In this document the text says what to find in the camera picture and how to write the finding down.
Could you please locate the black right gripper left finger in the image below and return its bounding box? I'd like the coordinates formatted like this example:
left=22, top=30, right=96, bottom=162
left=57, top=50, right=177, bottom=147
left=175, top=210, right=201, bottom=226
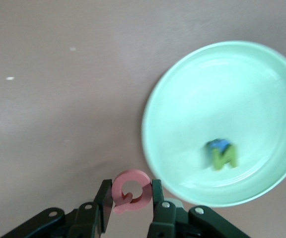
left=1, top=179, right=114, bottom=238

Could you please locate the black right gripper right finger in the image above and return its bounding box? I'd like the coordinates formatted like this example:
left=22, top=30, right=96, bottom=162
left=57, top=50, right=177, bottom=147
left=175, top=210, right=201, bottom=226
left=146, top=178, right=252, bottom=238

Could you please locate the red foam letter Q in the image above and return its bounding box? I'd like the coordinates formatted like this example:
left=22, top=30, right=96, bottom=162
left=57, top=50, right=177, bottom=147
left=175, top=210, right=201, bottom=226
left=111, top=169, right=152, bottom=215

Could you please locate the green foam letter N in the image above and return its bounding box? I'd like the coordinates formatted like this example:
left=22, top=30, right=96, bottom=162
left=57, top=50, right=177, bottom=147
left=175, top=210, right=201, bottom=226
left=211, top=145, right=240, bottom=172

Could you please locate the brown table cover sheet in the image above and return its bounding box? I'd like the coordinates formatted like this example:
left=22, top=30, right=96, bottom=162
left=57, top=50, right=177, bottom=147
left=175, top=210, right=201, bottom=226
left=0, top=0, right=286, bottom=238

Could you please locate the light green plate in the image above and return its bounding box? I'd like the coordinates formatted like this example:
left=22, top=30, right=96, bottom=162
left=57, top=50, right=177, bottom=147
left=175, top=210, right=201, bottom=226
left=141, top=41, right=286, bottom=208

